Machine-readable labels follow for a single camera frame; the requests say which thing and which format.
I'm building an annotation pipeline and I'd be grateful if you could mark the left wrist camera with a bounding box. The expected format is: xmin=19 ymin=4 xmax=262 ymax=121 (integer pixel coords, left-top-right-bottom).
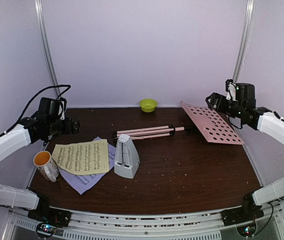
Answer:
xmin=36 ymin=97 xmax=66 ymax=122

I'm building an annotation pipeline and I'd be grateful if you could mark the white orange-lined mug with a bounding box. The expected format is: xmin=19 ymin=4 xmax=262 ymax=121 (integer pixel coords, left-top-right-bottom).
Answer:
xmin=33 ymin=150 xmax=60 ymax=183

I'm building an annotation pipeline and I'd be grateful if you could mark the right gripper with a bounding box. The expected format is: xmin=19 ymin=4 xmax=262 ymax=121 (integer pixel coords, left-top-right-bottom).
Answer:
xmin=205 ymin=92 xmax=244 ymax=118

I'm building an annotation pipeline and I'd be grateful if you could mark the purple sheet music page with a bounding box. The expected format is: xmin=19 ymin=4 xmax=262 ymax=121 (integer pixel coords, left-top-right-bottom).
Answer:
xmin=59 ymin=144 xmax=116 ymax=195

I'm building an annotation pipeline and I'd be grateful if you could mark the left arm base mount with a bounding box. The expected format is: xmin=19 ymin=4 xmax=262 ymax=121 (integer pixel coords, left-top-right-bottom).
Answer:
xmin=27 ymin=207 xmax=72 ymax=240

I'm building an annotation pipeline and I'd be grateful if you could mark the aluminium frame post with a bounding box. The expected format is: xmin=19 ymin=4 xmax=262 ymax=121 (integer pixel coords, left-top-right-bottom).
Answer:
xmin=34 ymin=0 xmax=58 ymax=86
xmin=232 ymin=0 xmax=256 ymax=83

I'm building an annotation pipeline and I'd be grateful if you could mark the front aluminium rail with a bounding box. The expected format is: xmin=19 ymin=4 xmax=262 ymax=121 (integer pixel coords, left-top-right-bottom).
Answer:
xmin=6 ymin=208 xmax=283 ymax=240

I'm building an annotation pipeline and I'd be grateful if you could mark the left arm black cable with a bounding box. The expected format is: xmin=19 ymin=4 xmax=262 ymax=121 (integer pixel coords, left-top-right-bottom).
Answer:
xmin=5 ymin=84 xmax=72 ymax=133

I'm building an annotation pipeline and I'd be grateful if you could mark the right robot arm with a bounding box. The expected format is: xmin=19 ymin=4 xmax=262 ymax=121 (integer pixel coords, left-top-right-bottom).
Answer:
xmin=205 ymin=79 xmax=284 ymax=221

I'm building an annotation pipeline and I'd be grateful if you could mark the yellow sheet music page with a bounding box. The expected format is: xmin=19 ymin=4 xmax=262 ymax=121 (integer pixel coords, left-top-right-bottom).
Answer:
xmin=51 ymin=139 xmax=110 ymax=176

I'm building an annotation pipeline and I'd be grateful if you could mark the green plastic bowl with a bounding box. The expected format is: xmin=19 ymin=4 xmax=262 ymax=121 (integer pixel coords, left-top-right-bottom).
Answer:
xmin=139 ymin=98 xmax=158 ymax=113

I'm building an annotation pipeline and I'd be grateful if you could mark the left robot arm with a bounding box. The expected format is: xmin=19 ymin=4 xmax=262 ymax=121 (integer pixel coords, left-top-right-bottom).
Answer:
xmin=0 ymin=117 xmax=80 ymax=222

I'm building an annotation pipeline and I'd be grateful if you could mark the right aluminium frame post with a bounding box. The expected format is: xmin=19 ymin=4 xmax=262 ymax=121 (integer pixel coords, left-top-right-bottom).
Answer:
xmin=232 ymin=0 xmax=256 ymax=83

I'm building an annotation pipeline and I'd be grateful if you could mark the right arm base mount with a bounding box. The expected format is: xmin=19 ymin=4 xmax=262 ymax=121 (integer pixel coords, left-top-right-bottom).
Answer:
xmin=221 ymin=207 xmax=264 ymax=238

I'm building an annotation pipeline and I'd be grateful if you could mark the white metronome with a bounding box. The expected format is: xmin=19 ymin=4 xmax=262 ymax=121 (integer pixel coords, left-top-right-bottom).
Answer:
xmin=114 ymin=134 xmax=140 ymax=179

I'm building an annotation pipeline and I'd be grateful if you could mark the pink music stand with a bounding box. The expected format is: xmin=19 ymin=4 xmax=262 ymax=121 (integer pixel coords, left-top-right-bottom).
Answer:
xmin=112 ymin=100 xmax=244 ymax=145

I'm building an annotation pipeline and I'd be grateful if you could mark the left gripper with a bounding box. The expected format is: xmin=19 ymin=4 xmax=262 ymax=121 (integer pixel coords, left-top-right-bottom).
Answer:
xmin=46 ymin=115 xmax=80 ymax=136

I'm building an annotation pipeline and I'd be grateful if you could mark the left aluminium frame post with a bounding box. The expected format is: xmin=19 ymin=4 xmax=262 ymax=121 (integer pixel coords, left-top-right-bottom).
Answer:
xmin=34 ymin=0 xmax=58 ymax=86

